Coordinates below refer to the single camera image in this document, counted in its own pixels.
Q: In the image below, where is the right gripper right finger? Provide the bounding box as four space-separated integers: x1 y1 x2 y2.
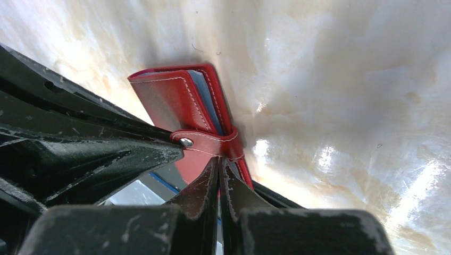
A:
218 158 394 254

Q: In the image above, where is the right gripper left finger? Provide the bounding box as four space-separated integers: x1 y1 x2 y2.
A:
20 157 219 254

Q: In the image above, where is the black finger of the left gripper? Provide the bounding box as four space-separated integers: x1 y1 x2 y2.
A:
1 46 183 254

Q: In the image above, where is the red leather card holder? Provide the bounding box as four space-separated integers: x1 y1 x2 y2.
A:
128 63 253 188

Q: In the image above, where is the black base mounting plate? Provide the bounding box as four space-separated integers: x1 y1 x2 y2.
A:
149 164 304 208

